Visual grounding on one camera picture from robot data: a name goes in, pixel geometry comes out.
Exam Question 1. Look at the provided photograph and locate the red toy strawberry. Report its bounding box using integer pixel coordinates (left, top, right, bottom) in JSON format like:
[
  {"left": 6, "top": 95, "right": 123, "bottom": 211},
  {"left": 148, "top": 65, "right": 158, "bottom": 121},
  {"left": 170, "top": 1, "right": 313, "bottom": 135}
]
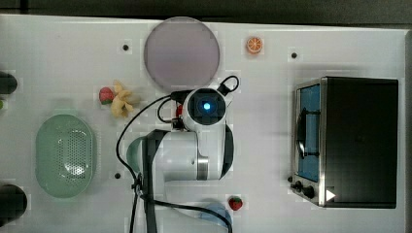
[{"left": 228, "top": 196, "right": 243, "bottom": 211}]

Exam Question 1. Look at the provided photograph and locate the grey round plate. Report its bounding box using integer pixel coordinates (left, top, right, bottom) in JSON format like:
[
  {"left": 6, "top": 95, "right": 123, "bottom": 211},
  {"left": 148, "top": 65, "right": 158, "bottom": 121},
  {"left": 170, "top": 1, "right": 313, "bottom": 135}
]
[{"left": 144, "top": 17, "right": 220, "bottom": 92}]

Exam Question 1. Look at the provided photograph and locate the orange slice toy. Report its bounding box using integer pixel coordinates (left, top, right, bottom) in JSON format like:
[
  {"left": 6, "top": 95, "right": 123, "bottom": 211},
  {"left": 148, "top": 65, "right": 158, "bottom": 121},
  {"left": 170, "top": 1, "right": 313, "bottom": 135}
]
[{"left": 246, "top": 37, "right": 263, "bottom": 54}]

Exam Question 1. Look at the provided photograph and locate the black cylinder upper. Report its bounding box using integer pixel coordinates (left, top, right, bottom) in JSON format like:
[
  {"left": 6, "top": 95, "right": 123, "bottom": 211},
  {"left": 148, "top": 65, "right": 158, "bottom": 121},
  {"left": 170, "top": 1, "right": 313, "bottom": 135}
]
[{"left": 0, "top": 72, "right": 17, "bottom": 94}]

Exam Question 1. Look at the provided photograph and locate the red ketchup bottle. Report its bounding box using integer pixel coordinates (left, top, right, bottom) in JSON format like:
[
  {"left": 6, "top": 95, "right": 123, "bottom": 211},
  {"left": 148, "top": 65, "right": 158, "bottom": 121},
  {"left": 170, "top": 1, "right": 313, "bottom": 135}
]
[{"left": 176, "top": 105, "right": 183, "bottom": 117}]

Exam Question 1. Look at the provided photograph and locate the black cylinder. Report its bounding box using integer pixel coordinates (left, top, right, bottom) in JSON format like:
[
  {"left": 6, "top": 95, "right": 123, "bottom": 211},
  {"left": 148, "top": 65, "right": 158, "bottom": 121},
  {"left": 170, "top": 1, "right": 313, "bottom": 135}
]
[
  {"left": 0, "top": 72, "right": 17, "bottom": 94},
  {"left": 0, "top": 184, "right": 27, "bottom": 227}
]

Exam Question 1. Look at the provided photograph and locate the black toaster oven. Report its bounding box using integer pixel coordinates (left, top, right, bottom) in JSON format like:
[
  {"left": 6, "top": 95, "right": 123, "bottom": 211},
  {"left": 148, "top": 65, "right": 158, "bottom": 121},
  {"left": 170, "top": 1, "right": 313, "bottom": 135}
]
[{"left": 288, "top": 77, "right": 398, "bottom": 209}]

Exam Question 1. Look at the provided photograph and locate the green oval strainer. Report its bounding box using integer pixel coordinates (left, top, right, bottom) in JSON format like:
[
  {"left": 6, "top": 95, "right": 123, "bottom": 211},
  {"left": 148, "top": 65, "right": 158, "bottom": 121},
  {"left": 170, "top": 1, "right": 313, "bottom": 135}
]
[{"left": 35, "top": 114, "right": 95, "bottom": 198}]

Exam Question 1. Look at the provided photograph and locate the green metal pot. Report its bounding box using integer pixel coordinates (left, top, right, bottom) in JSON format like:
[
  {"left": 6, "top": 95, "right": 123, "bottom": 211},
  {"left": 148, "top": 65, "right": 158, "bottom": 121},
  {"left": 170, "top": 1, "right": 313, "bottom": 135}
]
[{"left": 126, "top": 137, "right": 146, "bottom": 174}]

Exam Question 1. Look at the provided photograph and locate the blue bowl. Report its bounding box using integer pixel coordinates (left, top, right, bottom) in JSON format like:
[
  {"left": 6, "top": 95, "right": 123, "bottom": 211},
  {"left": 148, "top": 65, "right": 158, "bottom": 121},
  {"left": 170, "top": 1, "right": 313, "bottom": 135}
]
[{"left": 200, "top": 203, "right": 232, "bottom": 227}]

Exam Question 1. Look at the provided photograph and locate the black cylinder lower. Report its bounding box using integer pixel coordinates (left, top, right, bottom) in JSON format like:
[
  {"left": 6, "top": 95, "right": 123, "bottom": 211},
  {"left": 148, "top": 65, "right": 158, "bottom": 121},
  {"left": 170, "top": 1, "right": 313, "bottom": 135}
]
[{"left": 0, "top": 184, "right": 27, "bottom": 227}]

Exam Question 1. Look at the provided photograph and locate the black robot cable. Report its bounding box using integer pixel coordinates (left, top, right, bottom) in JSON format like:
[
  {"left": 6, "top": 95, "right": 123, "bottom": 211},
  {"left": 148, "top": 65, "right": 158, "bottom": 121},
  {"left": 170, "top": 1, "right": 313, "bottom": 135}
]
[{"left": 115, "top": 75, "right": 241, "bottom": 233}]

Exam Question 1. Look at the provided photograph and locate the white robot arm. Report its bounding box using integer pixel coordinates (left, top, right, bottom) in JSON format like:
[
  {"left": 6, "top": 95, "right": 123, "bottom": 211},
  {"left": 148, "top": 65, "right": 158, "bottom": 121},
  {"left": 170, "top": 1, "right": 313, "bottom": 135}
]
[{"left": 126, "top": 87, "right": 234, "bottom": 233}]

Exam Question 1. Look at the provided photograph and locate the peeled toy banana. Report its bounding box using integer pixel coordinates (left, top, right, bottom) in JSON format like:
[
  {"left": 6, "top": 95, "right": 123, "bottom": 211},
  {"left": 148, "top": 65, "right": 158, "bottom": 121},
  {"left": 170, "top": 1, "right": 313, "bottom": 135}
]
[{"left": 111, "top": 80, "right": 141, "bottom": 117}]

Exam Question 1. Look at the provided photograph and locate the strawberry beside banana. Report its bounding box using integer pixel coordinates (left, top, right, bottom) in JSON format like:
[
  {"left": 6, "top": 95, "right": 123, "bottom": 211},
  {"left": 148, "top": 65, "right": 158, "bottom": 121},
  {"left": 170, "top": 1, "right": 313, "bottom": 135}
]
[{"left": 99, "top": 87, "right": 115, "bottom": 105}]

